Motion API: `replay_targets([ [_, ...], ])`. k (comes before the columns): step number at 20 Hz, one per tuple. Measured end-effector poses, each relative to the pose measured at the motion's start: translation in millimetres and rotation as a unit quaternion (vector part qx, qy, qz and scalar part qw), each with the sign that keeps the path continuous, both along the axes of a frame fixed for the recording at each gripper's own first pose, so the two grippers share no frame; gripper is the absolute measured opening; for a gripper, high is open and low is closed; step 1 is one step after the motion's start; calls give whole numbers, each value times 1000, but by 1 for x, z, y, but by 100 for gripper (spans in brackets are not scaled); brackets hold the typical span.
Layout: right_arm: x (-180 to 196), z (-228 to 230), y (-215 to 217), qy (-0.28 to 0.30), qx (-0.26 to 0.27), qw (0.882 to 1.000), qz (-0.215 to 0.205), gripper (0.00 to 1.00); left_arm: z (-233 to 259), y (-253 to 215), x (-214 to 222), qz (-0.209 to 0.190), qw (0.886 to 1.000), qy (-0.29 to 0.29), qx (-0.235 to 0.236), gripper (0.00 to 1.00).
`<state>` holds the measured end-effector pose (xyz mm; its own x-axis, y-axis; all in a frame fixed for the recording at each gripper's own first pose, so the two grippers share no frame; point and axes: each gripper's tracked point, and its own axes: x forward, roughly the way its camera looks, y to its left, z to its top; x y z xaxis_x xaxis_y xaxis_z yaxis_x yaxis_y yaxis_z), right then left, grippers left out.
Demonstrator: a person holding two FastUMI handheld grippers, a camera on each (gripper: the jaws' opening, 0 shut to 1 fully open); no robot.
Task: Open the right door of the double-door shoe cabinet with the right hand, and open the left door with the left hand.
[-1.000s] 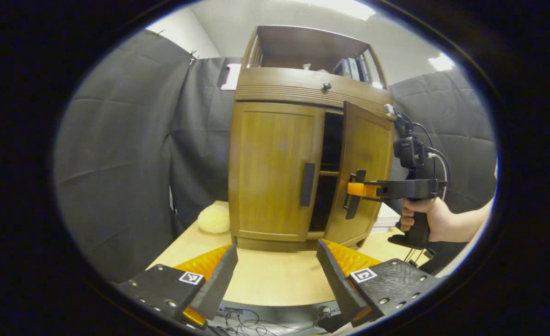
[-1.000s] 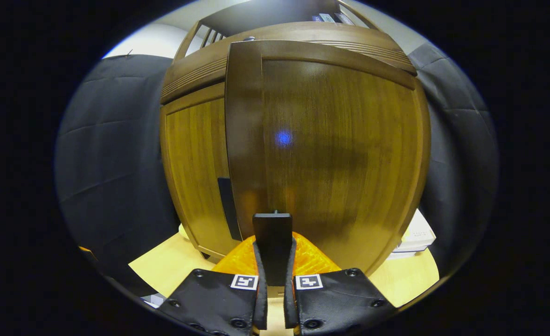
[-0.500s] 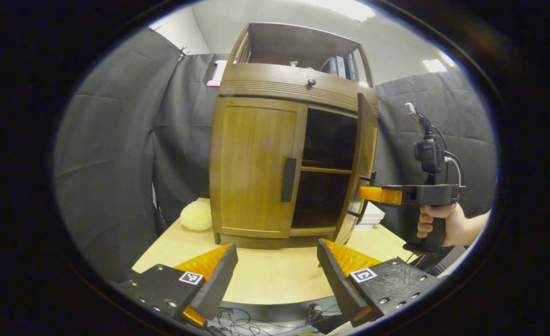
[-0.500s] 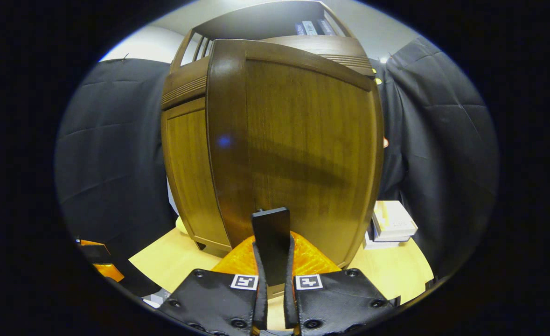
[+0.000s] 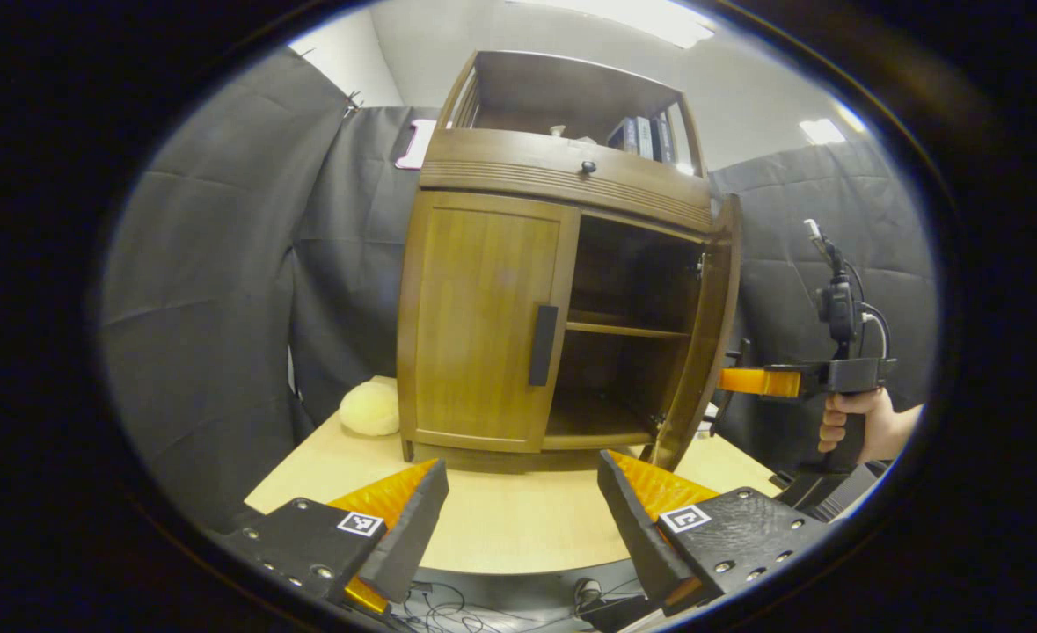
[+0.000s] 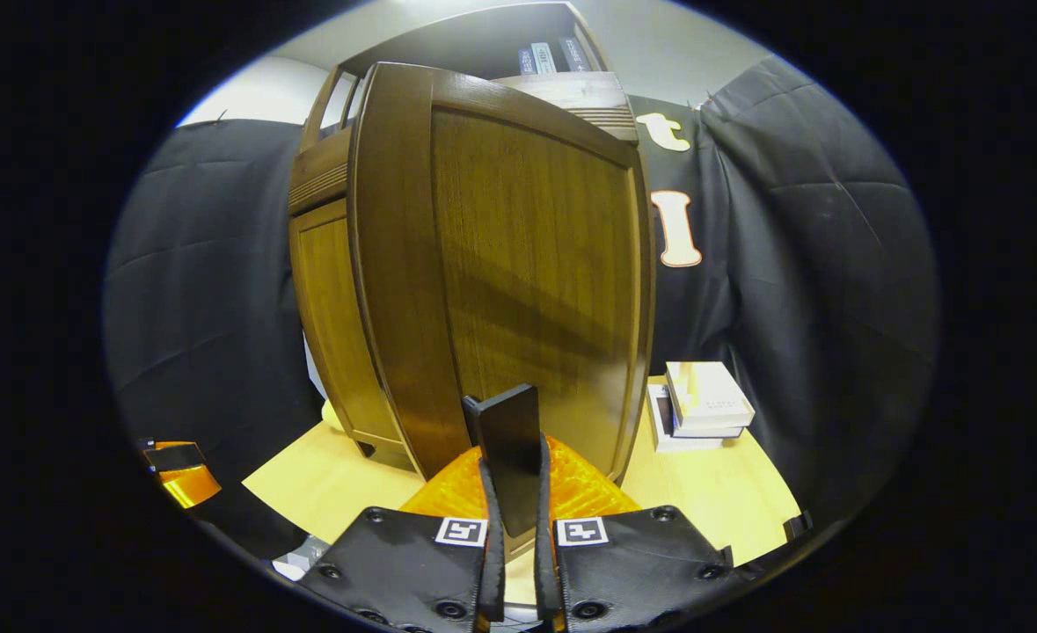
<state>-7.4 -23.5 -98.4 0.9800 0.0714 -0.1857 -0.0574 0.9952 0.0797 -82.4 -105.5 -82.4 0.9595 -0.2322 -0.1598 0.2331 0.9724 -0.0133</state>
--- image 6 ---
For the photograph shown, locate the cream cover book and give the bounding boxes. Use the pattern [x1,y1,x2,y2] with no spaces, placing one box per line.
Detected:
[666,360,756,432]

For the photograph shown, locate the black backdrop cloth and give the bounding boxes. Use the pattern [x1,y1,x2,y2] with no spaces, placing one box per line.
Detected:
[105,55,939,564]

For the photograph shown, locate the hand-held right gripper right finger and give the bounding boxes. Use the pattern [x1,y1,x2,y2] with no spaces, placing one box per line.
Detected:
[534,435,734,633]

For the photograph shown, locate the wooden double-door shoe cabinet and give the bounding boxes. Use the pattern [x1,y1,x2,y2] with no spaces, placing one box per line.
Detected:
[288,0,655,483]

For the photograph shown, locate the wooden shoe cabinet door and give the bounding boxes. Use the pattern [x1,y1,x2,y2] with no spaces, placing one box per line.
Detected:
[347,62,657,537]
[289,198,413,454]

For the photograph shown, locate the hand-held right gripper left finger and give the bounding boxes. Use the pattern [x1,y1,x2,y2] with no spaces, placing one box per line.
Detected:
[298,444,506,633]

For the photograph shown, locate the thin white book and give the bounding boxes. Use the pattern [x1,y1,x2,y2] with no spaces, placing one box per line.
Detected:
[672,422,745,440]

